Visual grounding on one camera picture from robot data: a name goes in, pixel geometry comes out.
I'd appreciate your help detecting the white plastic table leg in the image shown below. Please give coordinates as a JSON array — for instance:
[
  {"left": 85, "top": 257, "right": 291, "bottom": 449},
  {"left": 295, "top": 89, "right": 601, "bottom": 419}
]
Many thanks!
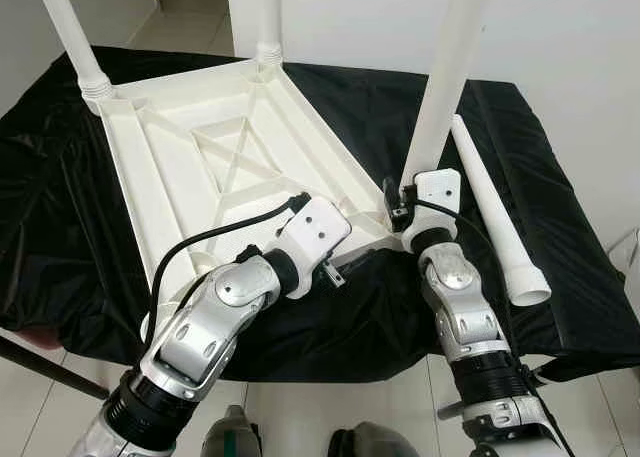
[
  {"left": 255, "top": 0, "right": 286, "bottom": 70},
  {"left": 403, "top": 0, "right": 493, "bottom": 193},
  {"left": 450, "top": 114, "right": 553, "bottom": 308},
  {"left": 33, "top": 0, "right": 116, "bottom": 116}
]

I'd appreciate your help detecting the white plastic table top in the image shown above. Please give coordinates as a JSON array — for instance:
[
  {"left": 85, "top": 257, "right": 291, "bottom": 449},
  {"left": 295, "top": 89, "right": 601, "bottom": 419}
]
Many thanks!
[{"left": 95, "top": 57, "right": 416, "bottom": 313}]

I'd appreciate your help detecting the silver robot left leg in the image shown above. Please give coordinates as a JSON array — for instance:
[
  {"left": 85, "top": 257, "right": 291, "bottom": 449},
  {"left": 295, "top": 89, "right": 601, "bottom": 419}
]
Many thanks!
[{"left": 200, "top": 405, "right": 263, "bottom": 457}]

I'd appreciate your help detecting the black tablecloth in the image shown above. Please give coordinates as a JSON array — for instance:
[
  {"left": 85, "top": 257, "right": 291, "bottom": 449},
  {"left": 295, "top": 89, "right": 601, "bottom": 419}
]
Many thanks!
[{"left": 0, "top": 45, "right": 640, "bottom": 383}]

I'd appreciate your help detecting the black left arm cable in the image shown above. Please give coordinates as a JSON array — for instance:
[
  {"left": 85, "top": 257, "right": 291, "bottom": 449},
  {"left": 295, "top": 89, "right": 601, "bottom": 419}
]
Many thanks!
[{"left": 140, "top": 192, "right": 313, "bottom": 353}]

